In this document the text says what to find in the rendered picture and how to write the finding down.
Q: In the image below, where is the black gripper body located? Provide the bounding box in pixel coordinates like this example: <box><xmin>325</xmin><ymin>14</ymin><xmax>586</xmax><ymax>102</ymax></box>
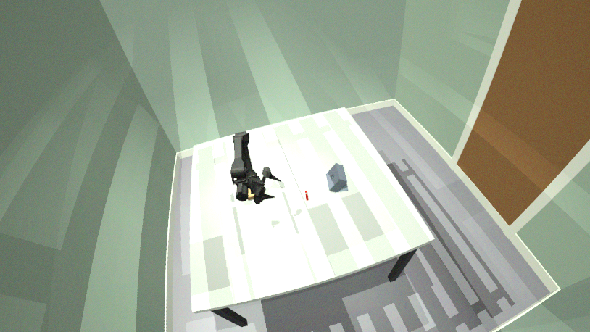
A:
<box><xmin>249</xmin><ymin>167</ymin><xmax>271</xmax><ymax>204</ymax></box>

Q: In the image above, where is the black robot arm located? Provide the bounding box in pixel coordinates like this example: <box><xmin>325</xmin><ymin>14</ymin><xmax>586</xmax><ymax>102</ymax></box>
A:
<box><xmin>230</xmin><ymin>131</ymin><xmax>266</xmax><ymax>202</ymax></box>

